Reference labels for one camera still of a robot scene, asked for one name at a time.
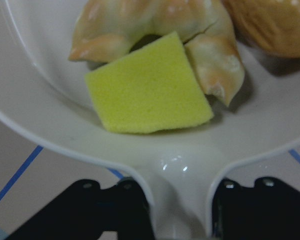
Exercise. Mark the beige plastic dustpan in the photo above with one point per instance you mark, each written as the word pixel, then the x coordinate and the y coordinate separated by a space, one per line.
pixel 43 97

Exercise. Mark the yellow sponge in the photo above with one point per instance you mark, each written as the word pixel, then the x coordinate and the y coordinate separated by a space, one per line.
pixel 149 90

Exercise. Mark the yellow lemon toy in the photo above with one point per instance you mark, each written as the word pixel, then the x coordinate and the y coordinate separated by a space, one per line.
pixel 271 25

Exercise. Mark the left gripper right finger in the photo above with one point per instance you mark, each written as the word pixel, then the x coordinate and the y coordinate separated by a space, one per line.
pixel 269 210

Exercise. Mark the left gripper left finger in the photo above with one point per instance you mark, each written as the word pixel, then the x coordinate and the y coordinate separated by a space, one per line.
pixel 84 211

